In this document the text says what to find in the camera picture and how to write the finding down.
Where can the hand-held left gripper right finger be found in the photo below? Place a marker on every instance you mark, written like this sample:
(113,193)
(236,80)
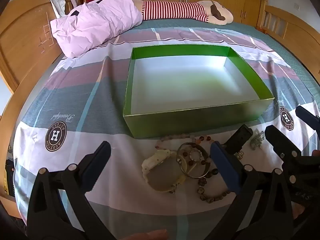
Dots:
(226,167)

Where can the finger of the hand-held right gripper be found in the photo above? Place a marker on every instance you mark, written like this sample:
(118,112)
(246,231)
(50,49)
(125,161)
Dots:
(280,140)
(308,118)

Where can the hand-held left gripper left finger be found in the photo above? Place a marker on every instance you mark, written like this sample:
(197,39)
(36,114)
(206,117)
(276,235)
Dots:
(96,166)

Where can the silver metal bangle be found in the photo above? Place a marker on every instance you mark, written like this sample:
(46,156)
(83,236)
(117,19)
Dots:
(180,163)

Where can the cream white wristwatch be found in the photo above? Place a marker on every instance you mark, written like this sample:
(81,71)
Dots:
(155,161)

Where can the green cardboard box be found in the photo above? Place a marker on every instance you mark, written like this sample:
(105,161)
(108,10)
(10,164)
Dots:
(185,80)

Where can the person's right hand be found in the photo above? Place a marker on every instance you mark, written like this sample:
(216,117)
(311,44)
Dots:
(317,153)

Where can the teal quilted mattress cover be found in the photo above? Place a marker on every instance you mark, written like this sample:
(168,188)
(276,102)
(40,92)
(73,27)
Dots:
(275,35)

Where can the wooden footboard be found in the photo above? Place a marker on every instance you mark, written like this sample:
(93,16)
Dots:
(287,27)

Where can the wooden headboard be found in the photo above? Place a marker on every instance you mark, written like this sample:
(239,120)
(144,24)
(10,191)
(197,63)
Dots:
(22,42)

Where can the striped plush toy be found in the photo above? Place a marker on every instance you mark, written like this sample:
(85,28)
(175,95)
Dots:
(175,10)

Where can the white grey garment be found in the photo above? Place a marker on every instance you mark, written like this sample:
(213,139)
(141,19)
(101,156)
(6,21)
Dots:
(58,2)

